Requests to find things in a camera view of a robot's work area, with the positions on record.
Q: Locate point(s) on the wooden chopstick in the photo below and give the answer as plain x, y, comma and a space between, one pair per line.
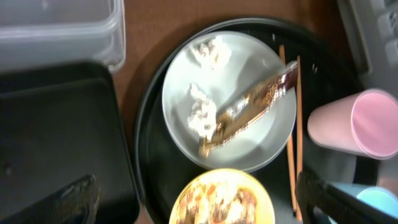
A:
290, 147
299, 121

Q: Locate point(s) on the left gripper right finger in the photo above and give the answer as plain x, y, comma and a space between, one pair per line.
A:
313, 192

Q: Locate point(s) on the left wooden chopstick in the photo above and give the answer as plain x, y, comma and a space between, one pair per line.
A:
290, 147

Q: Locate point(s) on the grey dishwasher rack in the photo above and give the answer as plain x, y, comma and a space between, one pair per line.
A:
371, 28

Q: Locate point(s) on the black rectangular tray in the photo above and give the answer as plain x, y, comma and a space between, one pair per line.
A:
59, 124

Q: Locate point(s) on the round black tray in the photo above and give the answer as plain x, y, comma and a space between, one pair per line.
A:
162, 171

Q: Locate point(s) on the white tissue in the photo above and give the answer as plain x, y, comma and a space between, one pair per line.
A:
202, 119
213, 54

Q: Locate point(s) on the brown gold snack wrapper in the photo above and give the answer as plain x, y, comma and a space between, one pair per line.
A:
246, 109

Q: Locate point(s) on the right wooden chopstick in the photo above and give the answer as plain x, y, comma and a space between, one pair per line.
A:
299, 121

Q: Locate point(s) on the blue cup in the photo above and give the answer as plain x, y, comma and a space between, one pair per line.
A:
377, 197

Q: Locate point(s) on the pink cup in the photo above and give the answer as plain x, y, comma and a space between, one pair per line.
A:
364, 124

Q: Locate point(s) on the yellow bowl with food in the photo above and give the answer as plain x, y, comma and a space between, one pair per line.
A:
223, 196

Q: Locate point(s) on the clear plastic bin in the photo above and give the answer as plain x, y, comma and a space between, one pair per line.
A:
35, 33

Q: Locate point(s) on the grey plate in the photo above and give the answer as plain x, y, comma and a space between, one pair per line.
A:
251, 61

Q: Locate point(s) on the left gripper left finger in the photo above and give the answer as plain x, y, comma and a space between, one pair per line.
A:
76, 203

